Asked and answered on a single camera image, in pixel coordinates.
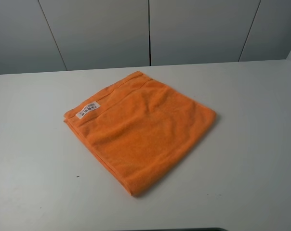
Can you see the orange microfibre towel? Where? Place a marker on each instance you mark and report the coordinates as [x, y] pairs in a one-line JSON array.
[[142, 129]]

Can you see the white towel label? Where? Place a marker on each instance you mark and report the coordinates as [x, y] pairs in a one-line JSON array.
[[86, 109]]

